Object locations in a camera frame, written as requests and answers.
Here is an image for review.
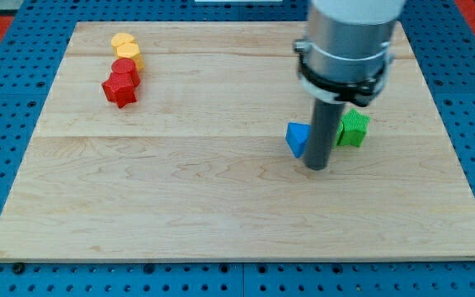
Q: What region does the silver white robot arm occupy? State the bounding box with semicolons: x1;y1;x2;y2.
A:
294;0;405;107

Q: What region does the light wooden board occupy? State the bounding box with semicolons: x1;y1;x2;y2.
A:
0;22;475;263

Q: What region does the blue triangular block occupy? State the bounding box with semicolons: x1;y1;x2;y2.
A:
285;122;310;158

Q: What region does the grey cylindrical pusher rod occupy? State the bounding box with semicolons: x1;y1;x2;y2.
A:
303;99;345;171

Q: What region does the green block behind rod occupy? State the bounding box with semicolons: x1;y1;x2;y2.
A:
334;120;344;147

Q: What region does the green star block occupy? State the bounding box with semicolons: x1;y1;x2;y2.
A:
337;109;370;147

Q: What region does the red star block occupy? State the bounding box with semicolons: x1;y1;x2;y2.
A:
101;73;137;109

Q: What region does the red cylinder block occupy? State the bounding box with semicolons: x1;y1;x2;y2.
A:
111;58;140;87

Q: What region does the yellow hexagon block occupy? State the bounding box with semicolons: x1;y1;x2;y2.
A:
116;43;144;71

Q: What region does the yellow round block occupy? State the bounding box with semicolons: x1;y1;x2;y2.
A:
111;32;136;54

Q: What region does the black clamp ring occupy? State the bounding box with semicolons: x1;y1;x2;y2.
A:
293;38;393;108

